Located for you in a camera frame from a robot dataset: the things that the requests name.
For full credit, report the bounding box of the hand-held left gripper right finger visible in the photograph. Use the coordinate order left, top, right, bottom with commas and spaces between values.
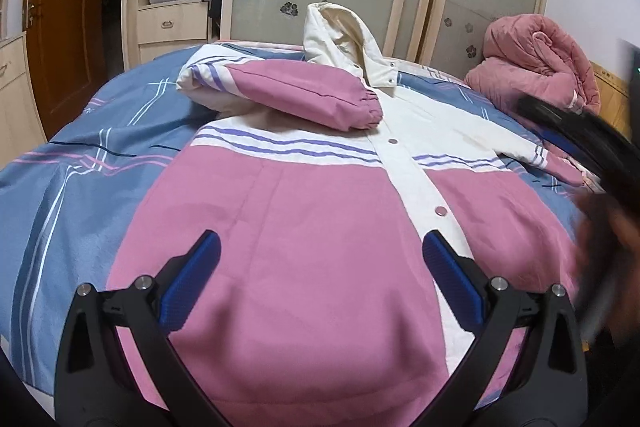
407, 230, 590, 427

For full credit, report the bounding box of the light wooden bookshelf cabinet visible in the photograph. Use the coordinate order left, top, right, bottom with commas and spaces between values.
0, 0, 49, 168

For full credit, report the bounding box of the pink quilt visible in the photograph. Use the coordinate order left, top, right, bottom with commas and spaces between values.
464, 14, 602, 118

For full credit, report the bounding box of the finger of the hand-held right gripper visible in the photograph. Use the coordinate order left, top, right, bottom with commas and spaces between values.
515, 93, 632, 196

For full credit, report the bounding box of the brown wooden door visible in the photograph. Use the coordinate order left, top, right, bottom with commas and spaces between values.
22, 0, 127, 142

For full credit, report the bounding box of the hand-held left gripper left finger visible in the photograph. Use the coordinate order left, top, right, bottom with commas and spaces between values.
54, 230, 236, 427

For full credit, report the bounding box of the wooden wardrobe drawer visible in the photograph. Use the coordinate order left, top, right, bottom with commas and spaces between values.
137, 2, 211, 46
139, 42, 211, 64

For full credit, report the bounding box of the blue striped bedsheet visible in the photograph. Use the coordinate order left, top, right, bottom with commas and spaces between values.
0, 39, 601, 408

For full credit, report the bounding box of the pink and white hooded jacket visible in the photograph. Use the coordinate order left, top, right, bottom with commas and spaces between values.
107, 2, 591, 414

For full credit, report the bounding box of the metal door handle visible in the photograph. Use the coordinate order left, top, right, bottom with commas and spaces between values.
22, 0, 44, 28

